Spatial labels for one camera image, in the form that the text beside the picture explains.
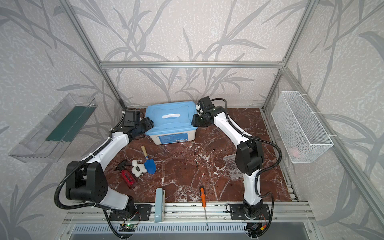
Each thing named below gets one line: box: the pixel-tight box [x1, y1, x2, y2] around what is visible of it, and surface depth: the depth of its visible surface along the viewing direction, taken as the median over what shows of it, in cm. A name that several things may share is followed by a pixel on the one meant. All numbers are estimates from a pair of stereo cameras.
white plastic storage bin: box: [148, 129, 196, 145], surface depth 95 cm
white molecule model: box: [131, 159, 148, 178], surface depth 87 cm
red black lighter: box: [114, 160, 138, 189], surface depth 86 cm
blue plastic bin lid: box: [144, 101, 198, 136], surface depth 95 cm
